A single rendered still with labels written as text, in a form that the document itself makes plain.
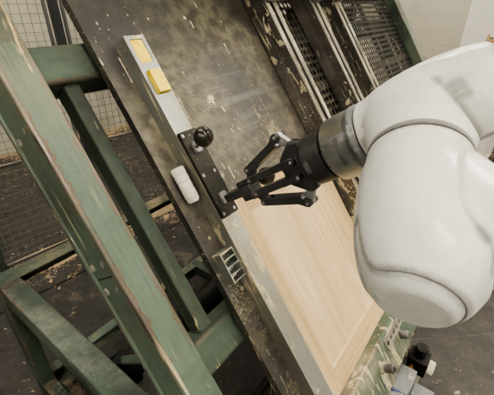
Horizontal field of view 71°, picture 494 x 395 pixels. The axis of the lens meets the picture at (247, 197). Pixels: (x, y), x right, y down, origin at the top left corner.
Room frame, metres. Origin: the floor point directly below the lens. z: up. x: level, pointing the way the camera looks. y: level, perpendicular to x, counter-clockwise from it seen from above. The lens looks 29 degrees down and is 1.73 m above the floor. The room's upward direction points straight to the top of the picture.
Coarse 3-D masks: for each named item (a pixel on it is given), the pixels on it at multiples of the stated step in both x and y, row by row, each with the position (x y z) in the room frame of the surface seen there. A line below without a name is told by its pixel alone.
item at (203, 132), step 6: (204, 126) 0.60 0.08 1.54; (198, 132) 0.59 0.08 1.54; (204, 132) 0.59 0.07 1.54; (210, 132) 0.59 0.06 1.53; (198, 138) 0.58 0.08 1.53; (204, 138) 0.58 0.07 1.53; (210, 138) 0.59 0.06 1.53; (192, 144) 0.68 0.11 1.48; (198, 144) 0.59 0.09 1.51; (204, 144) 0.58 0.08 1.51; (198, 150) 0.67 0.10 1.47
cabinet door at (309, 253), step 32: (288, 192) 0.83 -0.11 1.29; (320, 192) 0.91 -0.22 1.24; (256, 224) 0.69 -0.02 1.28; (288, 224) 0.75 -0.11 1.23; (320, 224) 0.83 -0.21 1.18; (352, 224) 0.92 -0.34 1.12; (288, 256) 0.69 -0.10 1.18; (320, 256) 0.75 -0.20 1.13; (352, 256) 0.84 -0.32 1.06; (288, 288) 0.62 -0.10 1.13; (320, 288) 0.68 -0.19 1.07; (352, 288) 0.76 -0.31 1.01; (320, 320) 0.62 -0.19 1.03; (352, 320) 0.68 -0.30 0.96; (320, 352) 0.56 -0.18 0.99; (352, 352) 0.61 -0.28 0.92
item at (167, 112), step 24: (120, 48) 0.77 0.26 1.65; (144, 72) 0.74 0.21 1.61; (144, 96) 0.74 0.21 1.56; (168, 96) 0.74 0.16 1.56; (168, 120) 0.70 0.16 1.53; (168, 144) 0.70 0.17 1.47; (192, 168) 0.66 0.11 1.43; (216, 216) 0.62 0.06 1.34; (240, 240) 0.61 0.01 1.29; (264, 288) 0.56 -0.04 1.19; (264, 312) 0.54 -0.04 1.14; (288, 312) 0.56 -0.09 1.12; (288, 336) 0.52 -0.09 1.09; (288, 360) 0.50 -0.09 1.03; (312, 360) 0.51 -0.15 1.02; (312, 384) 0.47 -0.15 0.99
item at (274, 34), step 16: (256, 0) 1.18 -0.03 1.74; (272, 0) 1.19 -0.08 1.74; (256, 16) 1.18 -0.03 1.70; (272, 16) 1.15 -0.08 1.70; (272, 32) 1.15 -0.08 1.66; (288, 32) 1.17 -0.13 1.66; (272, 48) 1.15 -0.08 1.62; (288, 48) 1.12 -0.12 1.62; (288, 64) 1.11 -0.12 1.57; (304, 64) 1.13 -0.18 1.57; (288, 80) 1.11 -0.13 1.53; (304, 80) 1.08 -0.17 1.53; (304, 96) 1.07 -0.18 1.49; (320, 96) 1.09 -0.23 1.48; (304, 112) 1.07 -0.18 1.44; (320, 112) 1.05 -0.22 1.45; (352, 192) 0.96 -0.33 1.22; (352, 208) 0.95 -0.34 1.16
